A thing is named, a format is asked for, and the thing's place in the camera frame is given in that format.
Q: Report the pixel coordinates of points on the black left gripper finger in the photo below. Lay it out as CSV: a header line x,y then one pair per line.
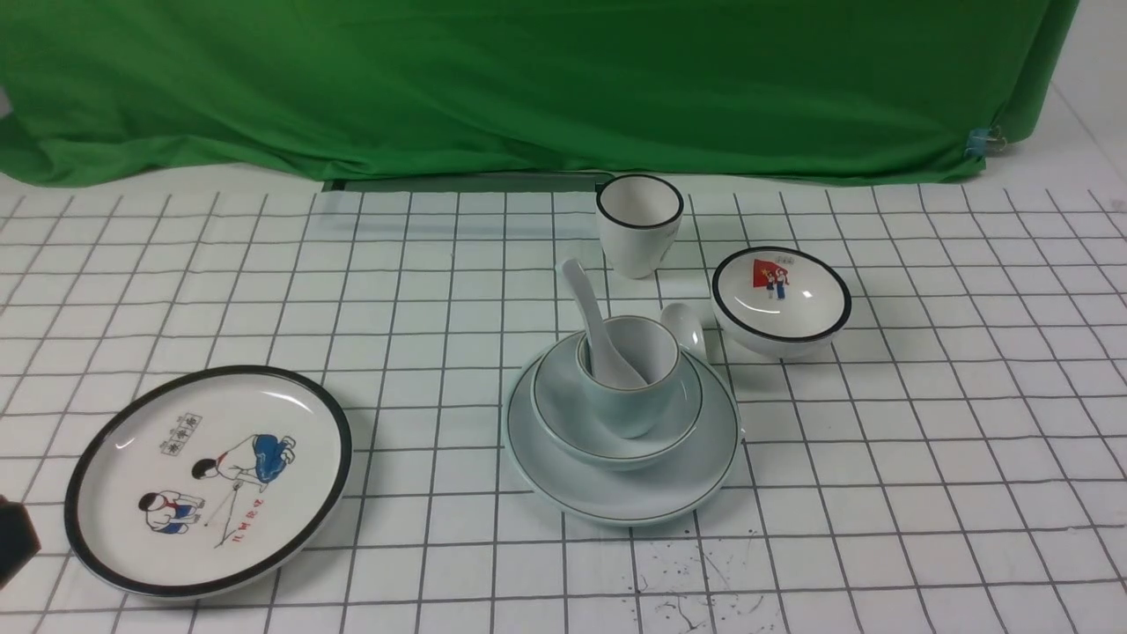
x,y
19,541

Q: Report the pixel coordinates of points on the light blue bowl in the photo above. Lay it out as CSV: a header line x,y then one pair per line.
x,y
600,433

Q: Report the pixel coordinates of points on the white ceramic spoon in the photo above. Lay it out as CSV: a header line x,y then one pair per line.
x,y
606,363

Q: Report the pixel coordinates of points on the light blue cup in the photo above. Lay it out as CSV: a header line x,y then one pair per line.
x,y
654,353

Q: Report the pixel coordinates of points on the white cartoon plate black rim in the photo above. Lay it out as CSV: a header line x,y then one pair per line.
x,y
208,482

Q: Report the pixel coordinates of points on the light blue plate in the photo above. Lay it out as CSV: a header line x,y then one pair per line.
x,y
672,485

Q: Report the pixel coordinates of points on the small white spoon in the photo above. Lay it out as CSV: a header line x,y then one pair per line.
x,y
687,328

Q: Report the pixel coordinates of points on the white cup black rim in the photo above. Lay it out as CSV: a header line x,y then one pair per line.
x,y
637,217

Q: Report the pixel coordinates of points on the white bowl black rim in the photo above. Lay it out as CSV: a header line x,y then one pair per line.
x,y
779,302

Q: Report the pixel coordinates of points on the white grid table mat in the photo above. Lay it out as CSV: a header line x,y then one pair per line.
x,y
953,463

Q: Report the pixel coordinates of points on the green backdrop cloth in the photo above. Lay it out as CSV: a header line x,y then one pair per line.
x,y
841,92

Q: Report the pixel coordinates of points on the blue binder clip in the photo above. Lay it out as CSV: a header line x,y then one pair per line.
x,y
985,142

